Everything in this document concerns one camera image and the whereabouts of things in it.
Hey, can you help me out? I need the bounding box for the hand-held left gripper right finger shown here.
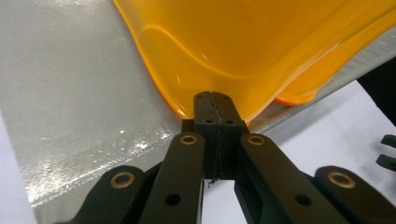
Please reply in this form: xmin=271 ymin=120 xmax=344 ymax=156
xmin=211 ymin=91 xmax=250 ymax=181

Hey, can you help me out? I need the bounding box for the yellow duck-shaped plastic basin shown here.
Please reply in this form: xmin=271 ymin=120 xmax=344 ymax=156
xmin=112 ymin=0 xmax=396 ymax=124

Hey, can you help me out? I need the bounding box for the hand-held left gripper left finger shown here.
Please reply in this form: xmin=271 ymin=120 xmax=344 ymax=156
xmin=181 ymin=91 xmax=220 ymax=181

